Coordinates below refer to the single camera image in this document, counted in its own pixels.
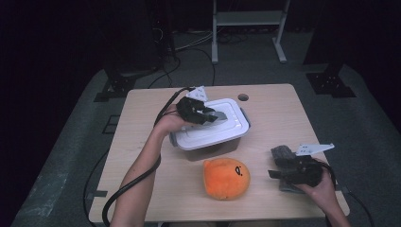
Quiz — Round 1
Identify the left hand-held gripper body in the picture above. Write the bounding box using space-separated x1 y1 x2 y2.
175 85 211 125

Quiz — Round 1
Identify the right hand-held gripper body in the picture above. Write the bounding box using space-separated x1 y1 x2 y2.
273 143 336 187

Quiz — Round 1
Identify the white box lid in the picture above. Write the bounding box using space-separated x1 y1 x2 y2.
169 97 250 151

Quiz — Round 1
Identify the grey plastic container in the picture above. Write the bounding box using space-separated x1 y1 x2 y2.
169 108 252 163

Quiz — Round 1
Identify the orange plush toy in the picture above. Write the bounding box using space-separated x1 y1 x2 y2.
202 157 252 201

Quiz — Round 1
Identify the person's left hand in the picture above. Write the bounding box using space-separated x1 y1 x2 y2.
153 103 191 137

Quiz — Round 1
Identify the person's right hand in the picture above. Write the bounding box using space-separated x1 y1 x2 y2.
294 169 338 216

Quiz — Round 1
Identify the black stand base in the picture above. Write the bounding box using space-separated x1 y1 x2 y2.
93 67 159 102
305 62 357 98

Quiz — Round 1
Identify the black floor tape square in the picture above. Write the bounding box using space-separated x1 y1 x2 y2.
102 114 121 135

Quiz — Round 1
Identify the white metal stand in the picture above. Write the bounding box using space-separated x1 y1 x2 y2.
211 0 291 64

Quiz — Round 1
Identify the right hand-held gripper cable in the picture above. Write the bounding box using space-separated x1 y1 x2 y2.
315 160 337 192

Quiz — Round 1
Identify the hand-held gripper cable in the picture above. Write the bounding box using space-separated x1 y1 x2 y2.
315 160 337 192
101 86 197 227

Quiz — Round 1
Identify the pale floor cable bundle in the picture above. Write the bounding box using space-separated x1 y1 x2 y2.
174 29 216 52

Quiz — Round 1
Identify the left hand-held gripper cable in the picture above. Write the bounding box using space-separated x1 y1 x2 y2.
101 86 197 227

